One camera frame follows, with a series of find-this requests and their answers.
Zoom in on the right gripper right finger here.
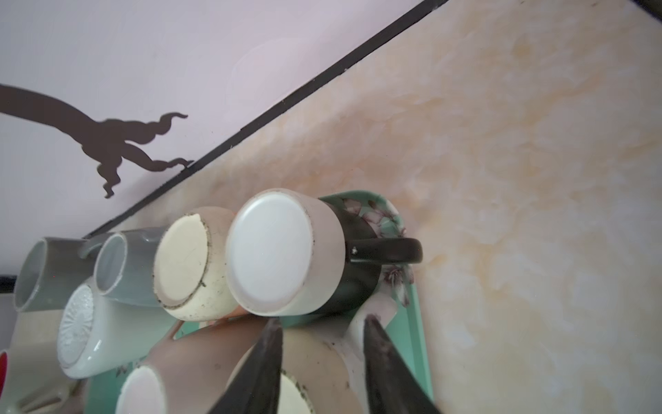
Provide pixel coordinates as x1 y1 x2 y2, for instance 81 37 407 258
363 314 441 414

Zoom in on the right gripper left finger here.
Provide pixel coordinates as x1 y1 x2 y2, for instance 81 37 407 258
209 319 284 414

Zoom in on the pale pink mug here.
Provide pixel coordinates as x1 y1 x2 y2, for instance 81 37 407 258
116 316 267 413

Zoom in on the cream beige mug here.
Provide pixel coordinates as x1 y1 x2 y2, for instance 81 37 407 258
227 297 399 414

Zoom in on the white mug red inside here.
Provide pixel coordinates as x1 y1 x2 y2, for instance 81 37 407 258
1 310 84 413

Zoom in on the cream and peach mug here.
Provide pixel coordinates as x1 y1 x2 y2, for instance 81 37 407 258
153 206 248 322

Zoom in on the white and black mug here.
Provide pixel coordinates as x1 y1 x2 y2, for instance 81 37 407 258
226 189 423 317

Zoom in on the white ribbed base mug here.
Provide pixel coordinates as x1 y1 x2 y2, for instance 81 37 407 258
57 279 176 380

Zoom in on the light grey mug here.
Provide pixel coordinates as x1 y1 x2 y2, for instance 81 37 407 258
94 227 167 307

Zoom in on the dark grey mug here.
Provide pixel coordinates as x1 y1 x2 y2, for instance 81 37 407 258
14 233 110 313

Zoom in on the green floral serving tray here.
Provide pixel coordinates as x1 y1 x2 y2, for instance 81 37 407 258
84 190 434 413

